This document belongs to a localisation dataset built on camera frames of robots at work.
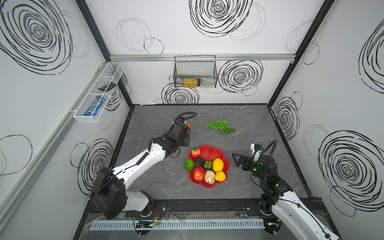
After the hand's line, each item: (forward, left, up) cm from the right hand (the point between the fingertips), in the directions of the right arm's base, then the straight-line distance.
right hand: (236, 156), depth 81 cm
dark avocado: (-2, +20, -5) cm, 21 cm away
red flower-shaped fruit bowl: (+5, +14, -8) cm, 17 cm away
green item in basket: (+36, +15, +23) cm, 45 cm away
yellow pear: (-10, +9, -3) cm, 14 cm away
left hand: (+9, +27, +6) cm, 29 cm away
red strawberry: (+4, +22, -4) cm, 23 cm away
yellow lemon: (-2, +10, -6) cm, 12 cm away
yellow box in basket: (+37, +25, +21) cm, 49 cm away
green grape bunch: (+26, +5, -7) cm, 28 cm away
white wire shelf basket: (+43, +76, +25) cm, 91 cm away
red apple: (-9, +21, -3) cm, 23 cm away
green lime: (-4, +26, -3) cm, 26 cm away
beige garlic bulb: (-11, +15, -3) cm, 19 cm away
